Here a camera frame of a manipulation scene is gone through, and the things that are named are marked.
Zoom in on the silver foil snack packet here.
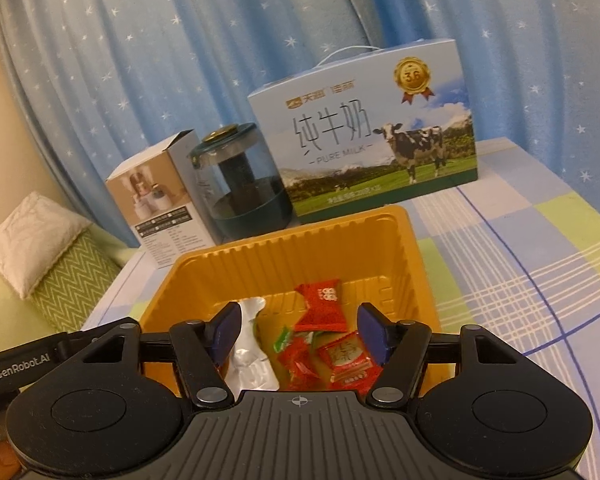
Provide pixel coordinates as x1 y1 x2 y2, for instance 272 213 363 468
225 297 279 399

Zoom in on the red candy packet front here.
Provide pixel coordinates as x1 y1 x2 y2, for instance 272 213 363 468
317 332 382 396

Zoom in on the red candy packet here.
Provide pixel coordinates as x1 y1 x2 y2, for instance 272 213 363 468
294 278 348 333
317 332 382 396

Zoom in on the red candy packet top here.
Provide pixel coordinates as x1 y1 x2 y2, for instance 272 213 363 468
294 278 348 333

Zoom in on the red green candy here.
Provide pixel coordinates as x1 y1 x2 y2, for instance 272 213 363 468
273 326 323 391

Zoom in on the orange plastic tray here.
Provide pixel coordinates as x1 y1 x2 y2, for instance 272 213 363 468
140 205 440 353

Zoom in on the green chevron cushion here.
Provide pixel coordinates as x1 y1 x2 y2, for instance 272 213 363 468
30 231 121 332

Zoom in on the green sofa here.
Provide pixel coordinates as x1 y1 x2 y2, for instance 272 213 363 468
0 224 137 351

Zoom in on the checkered tablecloth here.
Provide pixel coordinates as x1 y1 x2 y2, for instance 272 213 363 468
88 139 600 479

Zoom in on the dark green glass jar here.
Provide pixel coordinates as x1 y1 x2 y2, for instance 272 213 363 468
189 122 294 240

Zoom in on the small white product box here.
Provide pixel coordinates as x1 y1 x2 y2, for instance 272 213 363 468
106 129 220 268

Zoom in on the cream white pillow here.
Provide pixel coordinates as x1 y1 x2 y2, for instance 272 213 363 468
0 192 92 299

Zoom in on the pure milk carton box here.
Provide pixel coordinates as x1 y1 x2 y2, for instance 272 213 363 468
248 39 478 223

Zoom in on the blue star curtain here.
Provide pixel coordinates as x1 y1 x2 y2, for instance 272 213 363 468
0 0 600 242

